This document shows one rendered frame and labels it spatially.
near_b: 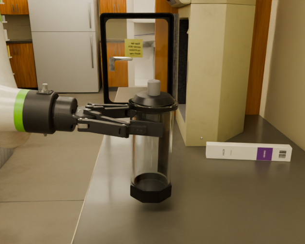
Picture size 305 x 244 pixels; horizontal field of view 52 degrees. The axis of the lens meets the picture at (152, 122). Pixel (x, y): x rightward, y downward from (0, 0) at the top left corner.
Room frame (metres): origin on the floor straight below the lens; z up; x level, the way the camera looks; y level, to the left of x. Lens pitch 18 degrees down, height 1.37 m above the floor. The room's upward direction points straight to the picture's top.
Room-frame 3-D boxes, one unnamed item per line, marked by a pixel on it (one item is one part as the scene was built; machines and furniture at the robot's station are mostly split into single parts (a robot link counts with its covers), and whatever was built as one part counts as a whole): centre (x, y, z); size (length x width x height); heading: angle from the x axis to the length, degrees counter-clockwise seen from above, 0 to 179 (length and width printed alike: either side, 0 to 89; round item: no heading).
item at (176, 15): (1.32, -0.10, 1.19); 0.03 x 0.02 x 0.39; 2
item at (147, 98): (0.66, 0.00, 1.21); 0.09 x 0.09 x 0.07
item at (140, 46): (1.34, 0.06, 1.19); 0.30 x 0.01 x 0.40; 86
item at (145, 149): (0.66, 0.00, 1.09); 0.11 x 0.11 x 0.21
